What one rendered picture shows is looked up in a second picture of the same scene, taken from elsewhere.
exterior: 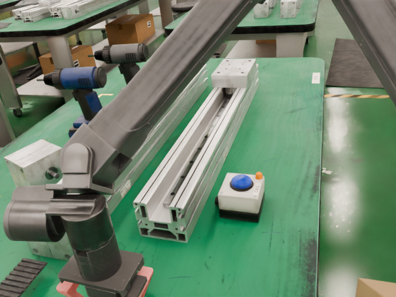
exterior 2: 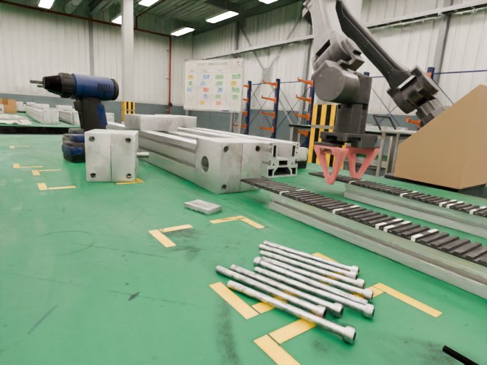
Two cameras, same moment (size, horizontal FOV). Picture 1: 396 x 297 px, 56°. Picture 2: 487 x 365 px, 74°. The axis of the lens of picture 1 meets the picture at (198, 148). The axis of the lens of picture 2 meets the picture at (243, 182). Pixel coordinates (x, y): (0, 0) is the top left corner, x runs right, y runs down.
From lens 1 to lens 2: 0.89 m
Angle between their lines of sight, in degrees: 56
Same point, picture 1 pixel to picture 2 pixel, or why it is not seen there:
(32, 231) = (354, 83)
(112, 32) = not seen: outside the picture
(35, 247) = (225, 182)
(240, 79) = (192, 120)
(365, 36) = (368, 40)
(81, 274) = (354, 132)
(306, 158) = not seen: hidden behind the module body
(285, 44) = not seen: hidden behind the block
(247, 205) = (302, 154)
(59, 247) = (251, 174)
